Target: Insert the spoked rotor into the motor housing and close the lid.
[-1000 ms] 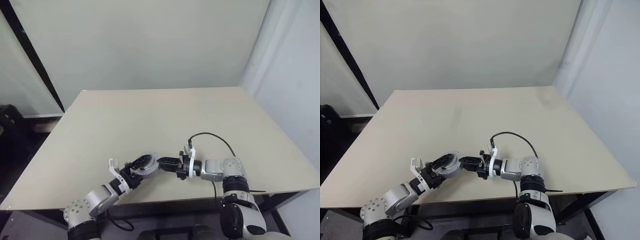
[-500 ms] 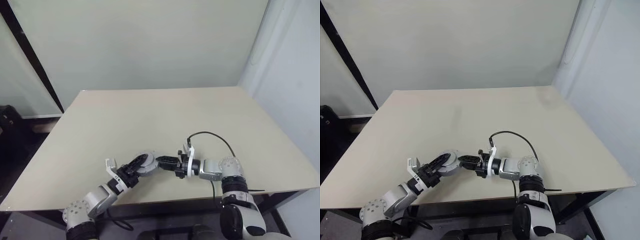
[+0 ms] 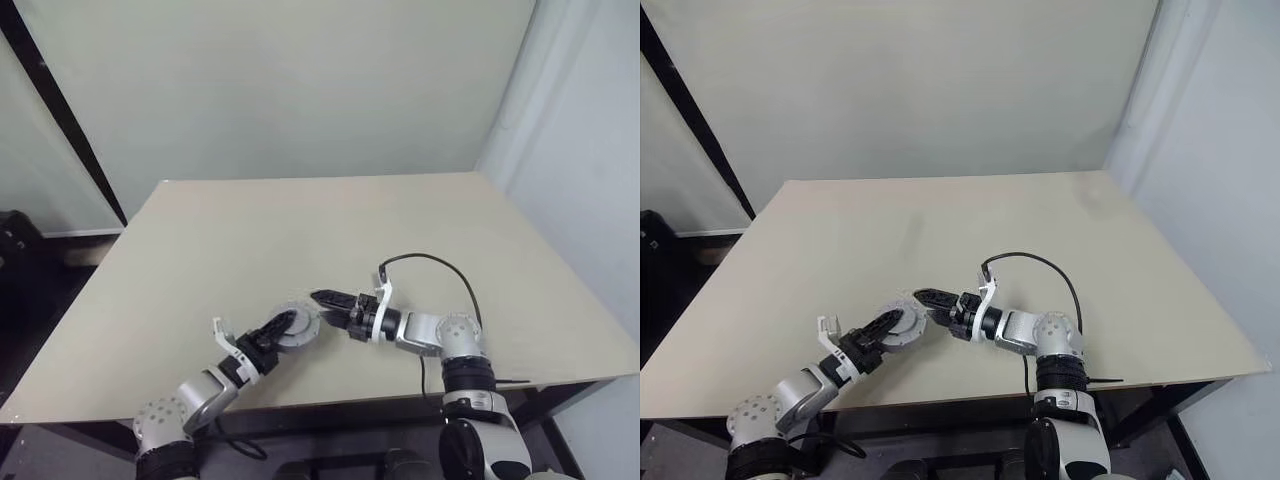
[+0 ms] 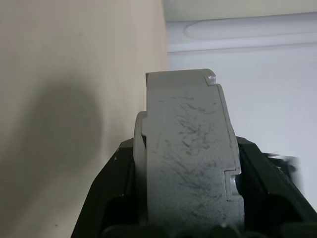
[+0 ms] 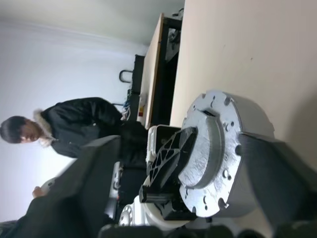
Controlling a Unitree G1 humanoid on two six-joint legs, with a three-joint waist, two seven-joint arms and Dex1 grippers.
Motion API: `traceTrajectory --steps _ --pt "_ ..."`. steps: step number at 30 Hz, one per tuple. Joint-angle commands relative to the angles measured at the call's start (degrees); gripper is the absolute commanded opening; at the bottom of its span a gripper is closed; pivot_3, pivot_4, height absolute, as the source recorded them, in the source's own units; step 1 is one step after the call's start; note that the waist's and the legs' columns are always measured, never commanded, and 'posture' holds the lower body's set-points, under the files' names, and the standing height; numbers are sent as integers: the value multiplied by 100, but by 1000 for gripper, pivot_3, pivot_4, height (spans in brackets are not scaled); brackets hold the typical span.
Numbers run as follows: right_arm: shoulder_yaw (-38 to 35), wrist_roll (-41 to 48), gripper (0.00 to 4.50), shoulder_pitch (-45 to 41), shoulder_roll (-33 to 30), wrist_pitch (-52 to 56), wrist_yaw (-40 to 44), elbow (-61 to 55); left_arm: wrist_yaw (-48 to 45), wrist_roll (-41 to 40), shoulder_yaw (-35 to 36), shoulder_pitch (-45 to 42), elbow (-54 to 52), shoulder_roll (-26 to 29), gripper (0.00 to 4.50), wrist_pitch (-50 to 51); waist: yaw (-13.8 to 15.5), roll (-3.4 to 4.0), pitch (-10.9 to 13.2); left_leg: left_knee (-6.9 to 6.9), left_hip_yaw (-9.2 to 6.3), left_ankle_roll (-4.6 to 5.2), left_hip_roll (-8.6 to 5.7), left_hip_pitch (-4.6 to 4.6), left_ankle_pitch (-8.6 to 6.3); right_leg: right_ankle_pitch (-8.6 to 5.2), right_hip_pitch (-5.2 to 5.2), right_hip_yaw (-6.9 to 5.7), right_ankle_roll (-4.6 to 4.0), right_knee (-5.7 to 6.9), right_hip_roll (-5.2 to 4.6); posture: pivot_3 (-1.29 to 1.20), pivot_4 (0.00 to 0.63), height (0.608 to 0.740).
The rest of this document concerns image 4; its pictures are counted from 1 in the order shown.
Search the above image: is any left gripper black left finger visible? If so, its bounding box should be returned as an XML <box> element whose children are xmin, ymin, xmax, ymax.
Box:
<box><xmin>70</xmin><ymin>138</ymin><xmax>147</xmax><ymax>238</ymax></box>

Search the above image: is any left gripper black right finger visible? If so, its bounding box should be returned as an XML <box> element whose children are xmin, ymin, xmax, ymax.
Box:
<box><xmin>235</xmin><ymin>136</ymin><xmax>317</xmax><ymax>238</ymax></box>

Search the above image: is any silver spoked rotor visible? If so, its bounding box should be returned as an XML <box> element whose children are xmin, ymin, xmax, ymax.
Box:
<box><xmin>133</xmin><ymin>68</ymin><xmax>246</xmax><ymax>229</ymax></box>

